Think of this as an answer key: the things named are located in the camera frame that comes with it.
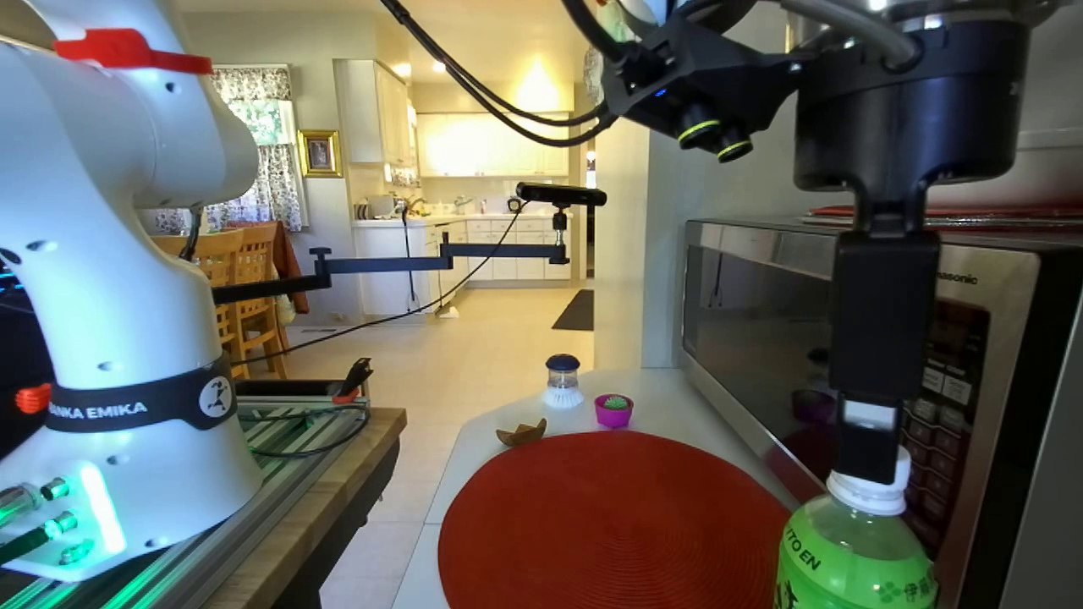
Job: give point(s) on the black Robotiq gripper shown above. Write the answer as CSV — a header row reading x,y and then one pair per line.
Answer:
x,y
903,113

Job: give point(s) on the white bottle cap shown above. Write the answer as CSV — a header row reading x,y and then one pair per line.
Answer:
x,y
868,495

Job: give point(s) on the green tea bottle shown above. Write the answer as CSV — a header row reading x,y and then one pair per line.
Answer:
x,y
850,560

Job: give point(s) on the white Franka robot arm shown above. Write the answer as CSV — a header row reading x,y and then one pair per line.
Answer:
x,y
114,281

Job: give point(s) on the stainless steel microwave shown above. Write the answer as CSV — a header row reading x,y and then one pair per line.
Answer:
x,y
766,307

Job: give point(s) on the small magenta cup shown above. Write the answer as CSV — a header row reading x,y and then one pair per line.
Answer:
x,y
613,413

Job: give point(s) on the dark floor mat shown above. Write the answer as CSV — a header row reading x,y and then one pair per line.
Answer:
x,y
577,311

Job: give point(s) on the small jar with black lid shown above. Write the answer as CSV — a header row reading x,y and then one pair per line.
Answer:
x,y
562,380

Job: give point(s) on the red round woven placemat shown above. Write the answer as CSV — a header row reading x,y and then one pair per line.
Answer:
x,y
596,531

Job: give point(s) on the small brown toy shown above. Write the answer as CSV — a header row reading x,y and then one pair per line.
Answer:
x,y
522,436

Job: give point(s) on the white kitchen counter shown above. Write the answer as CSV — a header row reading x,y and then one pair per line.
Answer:
x,y
485,241

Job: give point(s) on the black and red clamp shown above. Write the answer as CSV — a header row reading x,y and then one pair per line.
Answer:
x,y
358,383

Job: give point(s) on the framed picture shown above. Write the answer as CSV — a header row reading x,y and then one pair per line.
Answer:
x,y
319,153

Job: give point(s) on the wooden chair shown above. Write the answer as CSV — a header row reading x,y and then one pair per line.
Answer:
x,y
254,307

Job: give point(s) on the patterned curtain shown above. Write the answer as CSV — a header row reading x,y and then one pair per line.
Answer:
x,y
273,146

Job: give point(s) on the black stereo camera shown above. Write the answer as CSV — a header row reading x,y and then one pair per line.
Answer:
x,y
562,196

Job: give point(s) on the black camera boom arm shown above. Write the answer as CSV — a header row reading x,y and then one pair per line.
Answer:
x,y
385,266

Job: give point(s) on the white kitchen wall cabinet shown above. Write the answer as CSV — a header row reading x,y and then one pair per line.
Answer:
x,y
366,119

